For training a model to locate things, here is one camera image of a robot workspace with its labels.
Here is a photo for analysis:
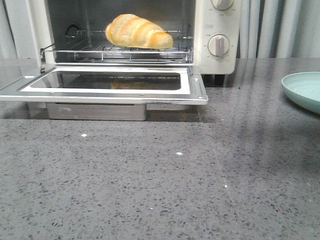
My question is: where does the glass oven door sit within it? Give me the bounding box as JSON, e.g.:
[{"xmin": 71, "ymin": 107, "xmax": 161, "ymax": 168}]
[{"xmin": 0, "ymin": 65, "xmax": 208, "ymax": 105}]

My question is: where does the golden croissant bread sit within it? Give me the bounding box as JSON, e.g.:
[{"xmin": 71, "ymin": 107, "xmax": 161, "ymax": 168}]
[{"xmin": 105, "ymin": 14, "xmax": 174, "ymax": 49}]

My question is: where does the lower oven control knob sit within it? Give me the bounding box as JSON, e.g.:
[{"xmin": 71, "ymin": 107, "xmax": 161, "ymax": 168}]
[{"xmin": 208, "ymin": 34, "xmax": 230, "ymax": 57}]

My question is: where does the oven control knob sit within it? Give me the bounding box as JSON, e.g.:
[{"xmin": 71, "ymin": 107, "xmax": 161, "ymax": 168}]
[
  {"xmin": 208, "ymin": 34, "xmax": 230, "ymax": 57},
  {"xmin": 211, "ymin": 0, "xmax": 234, "ymax": 11}
]

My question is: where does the white Toshiba toaster oven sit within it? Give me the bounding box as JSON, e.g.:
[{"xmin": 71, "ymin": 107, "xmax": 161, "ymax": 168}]
[{"xmin": 29, "ymin": 0, "xmax": 242, "ymax": 76}]

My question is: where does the upper oven control knob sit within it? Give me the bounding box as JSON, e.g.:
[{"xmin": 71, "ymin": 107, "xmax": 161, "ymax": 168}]
[{"xmin": 211, "ymin": 0, "xmax": 234, "ymax": 11}]

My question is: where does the grey pleated curtain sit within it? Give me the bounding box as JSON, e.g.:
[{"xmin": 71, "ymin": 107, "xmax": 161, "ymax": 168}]
[{"xmin": 0, "ymin": 0, "xmax": 320, "ymax": 60}]

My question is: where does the teal round plate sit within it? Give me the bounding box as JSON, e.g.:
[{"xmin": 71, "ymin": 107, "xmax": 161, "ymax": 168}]
[{"xmin": 281, "ymin": 72, "xmax": 320, "ymax": 115}]

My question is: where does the metal wire oven rack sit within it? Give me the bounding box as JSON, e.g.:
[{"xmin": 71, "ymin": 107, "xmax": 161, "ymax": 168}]
[{"xmin": 40, "ymin": 28, "xmax": 193, "ymax": 64}]

